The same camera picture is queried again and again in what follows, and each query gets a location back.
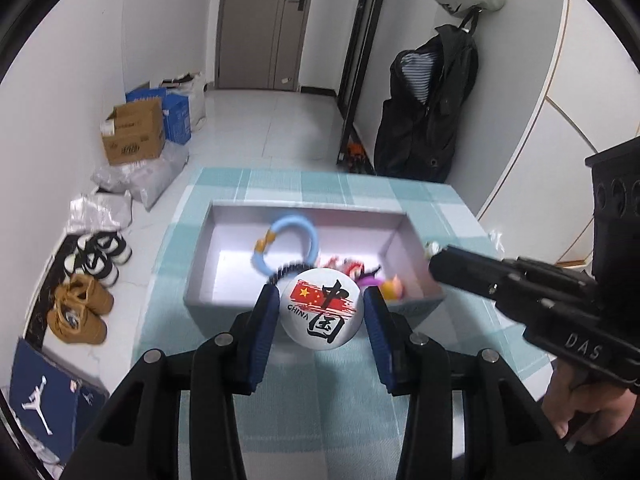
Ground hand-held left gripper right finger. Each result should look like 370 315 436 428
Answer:
362 285 583 480

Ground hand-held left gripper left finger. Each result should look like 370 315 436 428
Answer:
60 285 281 480

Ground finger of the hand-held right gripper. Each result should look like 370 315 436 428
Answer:
429 244 557 329
502 255 599 307

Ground purple charm bracelet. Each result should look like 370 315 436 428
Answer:
357 266 407 303

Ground round white badge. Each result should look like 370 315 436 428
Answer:
277 267 363 348

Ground black beaded bracelet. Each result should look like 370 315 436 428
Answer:
262 261 313 288

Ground red white charm bracelet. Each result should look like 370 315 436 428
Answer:
320 255 368 281

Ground grey cardboard box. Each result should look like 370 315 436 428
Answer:
182 199 447 341

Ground light blue charm bracelet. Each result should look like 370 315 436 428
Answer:
250 214 321 276

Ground person's right hand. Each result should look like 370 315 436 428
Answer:
542 360 640 448

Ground black jacket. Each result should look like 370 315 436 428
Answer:
375 25 479 183

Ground orange black tool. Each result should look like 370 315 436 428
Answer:
340 142 373 173

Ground tan boot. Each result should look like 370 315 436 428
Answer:
47 285 108 345
55 274 115 316

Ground clear plastic bag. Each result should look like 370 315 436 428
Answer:
91 141 190 211

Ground striped shirt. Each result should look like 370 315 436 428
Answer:
400 50 433 106

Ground silver plastic bag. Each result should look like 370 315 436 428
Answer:
66 192 133 235

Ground blue cardboard box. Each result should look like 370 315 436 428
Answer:
126 87 192 144

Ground navy shoebox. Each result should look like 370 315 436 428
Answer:
9 337 111 466

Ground white cloth bag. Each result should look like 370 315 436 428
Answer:
160 72 207 131

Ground brown cardboard box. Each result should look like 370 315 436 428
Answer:
101 98 166 165

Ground black clothes rack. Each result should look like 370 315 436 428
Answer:
334 0 401 166

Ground grey door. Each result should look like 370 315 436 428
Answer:
216 0 321 92

